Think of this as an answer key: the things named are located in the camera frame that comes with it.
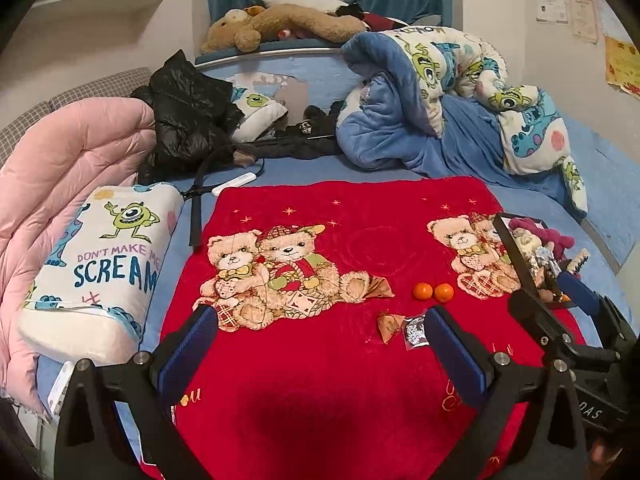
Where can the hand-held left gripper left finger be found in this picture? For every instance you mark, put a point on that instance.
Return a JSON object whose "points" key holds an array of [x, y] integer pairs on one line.
{"points": [[187, 355]]}

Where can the orange triangular snack packet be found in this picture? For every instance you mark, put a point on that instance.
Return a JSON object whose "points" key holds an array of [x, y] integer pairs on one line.
{"points": [[382, 290], [391, 329]]}

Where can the pink quilt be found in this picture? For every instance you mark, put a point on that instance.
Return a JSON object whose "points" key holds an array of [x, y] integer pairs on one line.
{"points": [[60, 170]]}

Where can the magenta plush toy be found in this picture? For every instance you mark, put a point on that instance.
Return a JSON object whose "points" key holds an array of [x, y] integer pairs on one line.
{"points": [[550, 235]]}

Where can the white toothed hair clip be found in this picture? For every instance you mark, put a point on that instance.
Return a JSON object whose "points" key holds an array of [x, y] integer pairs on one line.
{"points": [[579, 264]]}

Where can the red teddy bear blanket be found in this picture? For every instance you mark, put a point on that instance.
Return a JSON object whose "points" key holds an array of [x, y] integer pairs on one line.
{"points": [[350, 385]]}

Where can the black puffer jacket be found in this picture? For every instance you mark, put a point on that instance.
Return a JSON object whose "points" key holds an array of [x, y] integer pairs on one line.
{"points": [[185, 110]]}

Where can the white wall certificate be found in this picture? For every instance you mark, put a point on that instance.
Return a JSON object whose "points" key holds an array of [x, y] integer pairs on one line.
{"points": [[584, 19], [552, 9]]}

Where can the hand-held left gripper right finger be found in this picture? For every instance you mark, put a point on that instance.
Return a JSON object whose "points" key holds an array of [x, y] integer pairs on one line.
{"points": [[452, 355]]}

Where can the small brown pouch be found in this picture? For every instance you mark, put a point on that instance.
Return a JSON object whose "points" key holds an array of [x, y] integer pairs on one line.
{"points": [[245, 156]]}

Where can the blue monster print quilt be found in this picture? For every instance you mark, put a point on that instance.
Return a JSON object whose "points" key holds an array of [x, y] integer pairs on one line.
{"points": [[425, 60]]}

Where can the large monster print pillow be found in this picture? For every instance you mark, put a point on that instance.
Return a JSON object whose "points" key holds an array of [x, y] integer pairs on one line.
{"points": [[100, 270]]}

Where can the yellow wall poster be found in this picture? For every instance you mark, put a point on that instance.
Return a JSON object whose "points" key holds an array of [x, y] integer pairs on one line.
{"points": [[624, 65]]}

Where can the white plush toy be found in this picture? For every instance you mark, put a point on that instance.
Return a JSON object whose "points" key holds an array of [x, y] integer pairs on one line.
{"points": [[525, 245]]}

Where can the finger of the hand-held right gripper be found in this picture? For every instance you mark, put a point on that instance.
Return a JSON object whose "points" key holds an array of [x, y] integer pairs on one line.
{"points": [[535, 315], [580, 292]]}

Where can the grey checkered mattress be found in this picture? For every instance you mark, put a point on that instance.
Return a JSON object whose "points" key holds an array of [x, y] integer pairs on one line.
{"points": [[60, 100]]}

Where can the black clothing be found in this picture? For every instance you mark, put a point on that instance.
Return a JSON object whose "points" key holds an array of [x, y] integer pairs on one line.
{"points": [[305, 140]]}

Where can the black and red plush toy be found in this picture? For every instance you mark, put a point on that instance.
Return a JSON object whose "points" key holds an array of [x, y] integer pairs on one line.
{"points": [[380, 19]]}

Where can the black shallow box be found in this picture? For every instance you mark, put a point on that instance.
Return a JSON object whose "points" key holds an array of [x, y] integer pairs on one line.
{"points": [[510, 260]]}

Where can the white wall shelf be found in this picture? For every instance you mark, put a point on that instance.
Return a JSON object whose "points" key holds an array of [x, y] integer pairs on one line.
{"points": [[100, 2]]}

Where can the clear bag with black patch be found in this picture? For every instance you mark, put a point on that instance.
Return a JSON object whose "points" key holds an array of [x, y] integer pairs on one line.
{"points": [[416, 331]]}

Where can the small monster print pillow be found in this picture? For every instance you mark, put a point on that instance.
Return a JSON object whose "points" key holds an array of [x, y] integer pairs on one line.
{"points": [[257, 110]]}

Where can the brown teddy bear plush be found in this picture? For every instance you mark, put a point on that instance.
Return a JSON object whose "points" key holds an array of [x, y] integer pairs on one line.
{"points": [[280, 22]]}

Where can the mandarin orange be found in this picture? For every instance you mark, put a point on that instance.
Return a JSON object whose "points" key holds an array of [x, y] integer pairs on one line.
{"points": [[443, 293], [422, 292]]}

